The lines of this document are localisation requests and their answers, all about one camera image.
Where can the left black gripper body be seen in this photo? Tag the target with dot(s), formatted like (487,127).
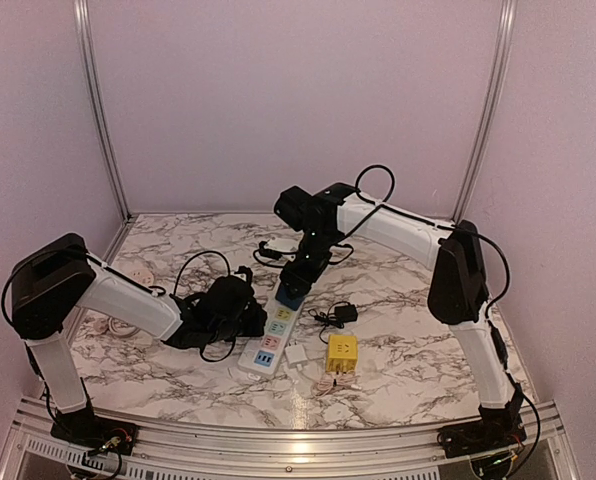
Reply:
(255,329)

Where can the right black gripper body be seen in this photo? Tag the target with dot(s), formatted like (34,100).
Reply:
(316,259)

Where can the blue cube socket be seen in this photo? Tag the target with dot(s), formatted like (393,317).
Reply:
(283,297)

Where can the white multicolour power strip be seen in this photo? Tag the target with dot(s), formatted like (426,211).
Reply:
(262,356)

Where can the black power adapter with cable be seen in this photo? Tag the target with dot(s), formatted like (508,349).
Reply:
(337,316)

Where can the white usb charger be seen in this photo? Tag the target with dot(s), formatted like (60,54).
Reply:
(296,356)

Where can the yellow cube socket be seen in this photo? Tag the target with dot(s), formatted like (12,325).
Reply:
(342,354)

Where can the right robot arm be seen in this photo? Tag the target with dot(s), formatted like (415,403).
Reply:
(458,295)

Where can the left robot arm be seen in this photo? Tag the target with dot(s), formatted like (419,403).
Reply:
(43,289)

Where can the pink round socket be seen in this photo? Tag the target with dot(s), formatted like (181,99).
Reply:
(143,276)

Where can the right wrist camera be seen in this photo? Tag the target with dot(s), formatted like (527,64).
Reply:
(276,248)

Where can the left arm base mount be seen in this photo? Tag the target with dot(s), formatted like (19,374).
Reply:
(103,430)

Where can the front aluminium rail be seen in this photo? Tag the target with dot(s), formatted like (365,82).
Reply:
(178,450)

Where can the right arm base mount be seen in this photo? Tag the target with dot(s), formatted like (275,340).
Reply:
(475,437)

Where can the right aluminium frame post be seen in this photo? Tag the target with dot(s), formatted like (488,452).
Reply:
(493,94)

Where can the aluminium frame post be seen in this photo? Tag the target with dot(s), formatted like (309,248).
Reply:
(493,94)
(87,50)

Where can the left aluminium frame post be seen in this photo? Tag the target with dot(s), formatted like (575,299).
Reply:
(87,50)

